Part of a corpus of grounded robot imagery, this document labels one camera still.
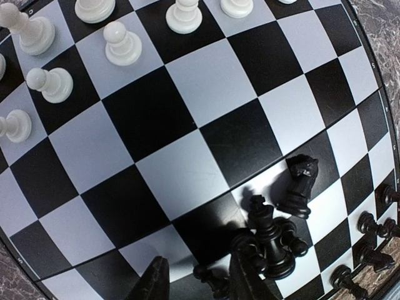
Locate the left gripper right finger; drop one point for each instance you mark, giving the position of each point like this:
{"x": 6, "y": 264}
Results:
{"x": 245, "y": 265}

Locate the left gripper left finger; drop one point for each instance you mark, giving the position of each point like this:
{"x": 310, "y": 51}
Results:
{"x": 154, "y": 282}

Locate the black chess piece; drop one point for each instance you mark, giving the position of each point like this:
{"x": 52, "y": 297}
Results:
{"x": 341, "y": 278}
{"x": 371, "y": 257}

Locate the black pawn second row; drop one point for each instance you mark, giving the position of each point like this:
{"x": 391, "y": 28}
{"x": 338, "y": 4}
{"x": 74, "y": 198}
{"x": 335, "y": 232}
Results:
{"x": 367, "y": 224}

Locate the black white chess board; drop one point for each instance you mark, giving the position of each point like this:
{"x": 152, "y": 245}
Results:
{"x": 83, "y": 218}

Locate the black chess piece corner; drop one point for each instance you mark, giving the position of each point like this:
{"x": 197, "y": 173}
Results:
{"x": 393, "y": 229}

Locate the black pawn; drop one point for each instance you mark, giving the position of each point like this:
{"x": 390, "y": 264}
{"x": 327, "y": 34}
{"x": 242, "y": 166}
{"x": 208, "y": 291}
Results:
{"x": 386, "y": 194}

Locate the pile of black chess pieces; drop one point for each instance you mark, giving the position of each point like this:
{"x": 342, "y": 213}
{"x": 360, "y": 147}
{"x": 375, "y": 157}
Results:
{"x": 275, "y": 237}

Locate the row of white chess pieces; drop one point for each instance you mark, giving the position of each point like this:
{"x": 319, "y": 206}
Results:
{"x": 180, "y": 83}

